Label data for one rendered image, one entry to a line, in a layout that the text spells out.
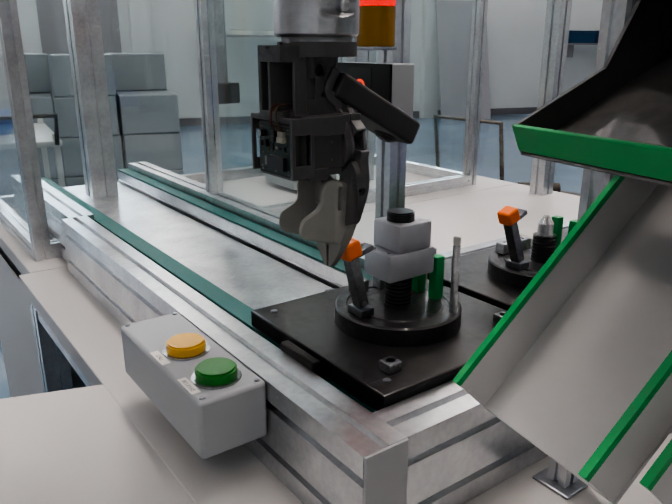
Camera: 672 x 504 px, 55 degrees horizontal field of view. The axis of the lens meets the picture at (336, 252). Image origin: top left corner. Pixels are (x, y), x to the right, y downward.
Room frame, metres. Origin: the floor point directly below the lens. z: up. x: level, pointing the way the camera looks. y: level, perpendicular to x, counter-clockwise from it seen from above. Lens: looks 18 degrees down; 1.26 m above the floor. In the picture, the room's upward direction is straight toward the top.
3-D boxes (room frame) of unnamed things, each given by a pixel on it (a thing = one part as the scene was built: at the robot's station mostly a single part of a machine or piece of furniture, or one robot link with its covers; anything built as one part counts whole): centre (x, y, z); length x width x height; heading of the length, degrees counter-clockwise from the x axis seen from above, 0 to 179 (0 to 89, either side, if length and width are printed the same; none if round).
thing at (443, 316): (0.67, -0.07, 0.98); 0.14 x 0.14 x 0.02
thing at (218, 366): (0.55, 0.11, 0.96); 0.04 x 0.04 x 0.02
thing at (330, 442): (0.80, 0.22, 0.91); 0.89 x 0.06 x 0.11; 36
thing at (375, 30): (0.89, -0.05, 1.29); 0.05 x 0.05 x 0.05
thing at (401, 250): (0.67, -0.08, 1.06); 0.08 x 0.04 x 0.07; 126
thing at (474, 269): (0.82, -0.28, 1.01); 0.24 x 0.24 x 0.13; 36
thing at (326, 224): (0.59, 0.01, 1.10); 0.06 x 0.03 x 0.09; 126
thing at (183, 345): (0.61, 0.16, 0.96); 0.04 x 0.04 x 0.02
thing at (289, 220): (0.62, 0.03, 1.10); 0.06 x 0.03 x 0.09; 126
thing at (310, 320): (0.67, -0.07, 0.96); 0.24 x 0.24 x 0.02; 36
